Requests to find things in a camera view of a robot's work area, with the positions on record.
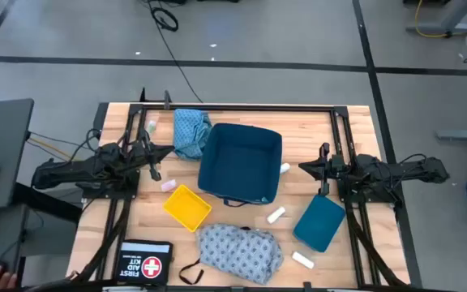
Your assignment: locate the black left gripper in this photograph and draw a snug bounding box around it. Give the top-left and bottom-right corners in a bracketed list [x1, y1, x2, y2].
[134, 128, 175, 183]

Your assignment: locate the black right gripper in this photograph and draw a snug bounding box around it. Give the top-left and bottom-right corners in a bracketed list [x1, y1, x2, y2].
[298, 142, 345, 196]

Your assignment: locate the teal patterned cloth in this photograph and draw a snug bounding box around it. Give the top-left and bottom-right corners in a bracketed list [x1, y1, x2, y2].
[172, 108, 213, 161]

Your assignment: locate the grey patterned fabric bag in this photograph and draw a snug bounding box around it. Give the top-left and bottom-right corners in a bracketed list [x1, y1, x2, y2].
[178, 223, 285, 286]

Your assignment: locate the yellow plastic slotted basket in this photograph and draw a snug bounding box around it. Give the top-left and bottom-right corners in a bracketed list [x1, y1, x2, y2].
[162, 184, 213, 233]

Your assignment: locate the navy fabric storage bin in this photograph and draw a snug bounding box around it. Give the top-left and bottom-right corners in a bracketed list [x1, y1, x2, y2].
[197, 122, 284, 208]

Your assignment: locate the black first aid kit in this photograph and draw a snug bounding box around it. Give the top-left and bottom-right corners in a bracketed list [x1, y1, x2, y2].
[114, 238, 174, 285]

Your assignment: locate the grey floor bar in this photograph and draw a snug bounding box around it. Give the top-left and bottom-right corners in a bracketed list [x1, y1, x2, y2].
[435, 129, 467, 143]

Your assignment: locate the grey desk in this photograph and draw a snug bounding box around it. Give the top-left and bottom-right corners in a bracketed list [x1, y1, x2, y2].
[0, 98, 35, 214]

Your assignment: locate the dark low desk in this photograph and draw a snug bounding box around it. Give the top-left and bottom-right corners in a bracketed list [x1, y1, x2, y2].
[0, 204, 30, 292]

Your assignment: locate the grey table leg base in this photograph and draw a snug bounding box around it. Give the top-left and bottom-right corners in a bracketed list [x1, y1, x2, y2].
[405, 0, 467, 36]

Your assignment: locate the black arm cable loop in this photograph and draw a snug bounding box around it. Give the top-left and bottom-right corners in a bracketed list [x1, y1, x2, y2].
[75, 128, 105, 163]

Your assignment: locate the black aluminium table frame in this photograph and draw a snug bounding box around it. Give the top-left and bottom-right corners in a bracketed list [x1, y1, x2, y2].
[67, 87, 413, 291]

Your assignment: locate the yellow thin cable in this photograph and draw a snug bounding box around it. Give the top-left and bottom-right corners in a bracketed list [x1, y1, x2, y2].
[28, 137, 73, 161]

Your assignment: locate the black floor cable with coil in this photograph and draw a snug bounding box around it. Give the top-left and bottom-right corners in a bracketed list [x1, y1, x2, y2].
[147, 0, 204, 105]

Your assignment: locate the yellow floor cable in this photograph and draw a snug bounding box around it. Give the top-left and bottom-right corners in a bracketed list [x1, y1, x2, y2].
[414, 0, 461, 40]

